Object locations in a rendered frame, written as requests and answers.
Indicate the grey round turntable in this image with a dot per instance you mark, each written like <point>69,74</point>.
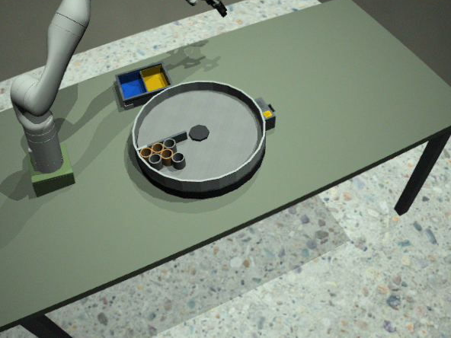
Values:
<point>223,149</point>

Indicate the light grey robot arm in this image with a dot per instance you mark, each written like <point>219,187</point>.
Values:
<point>30,95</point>

